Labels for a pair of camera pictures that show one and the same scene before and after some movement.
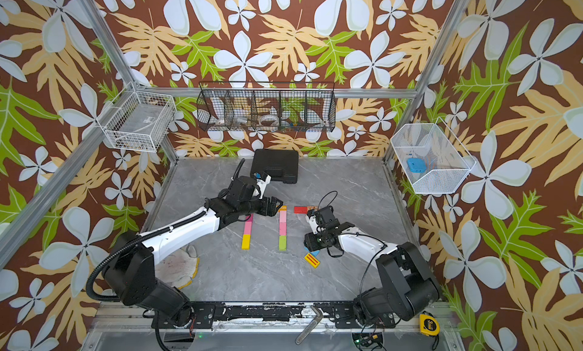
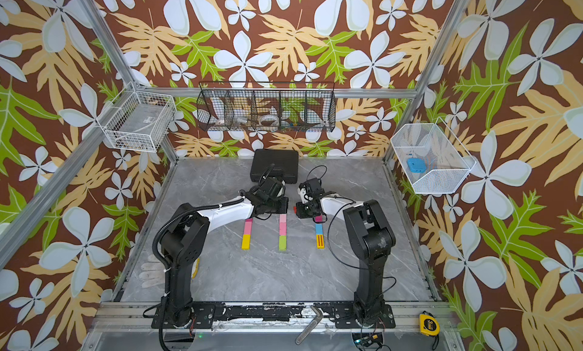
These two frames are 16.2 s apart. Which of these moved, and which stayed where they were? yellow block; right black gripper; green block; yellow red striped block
Moved: right black gripper; yellow red striped block
Stayed: green block; yellow block
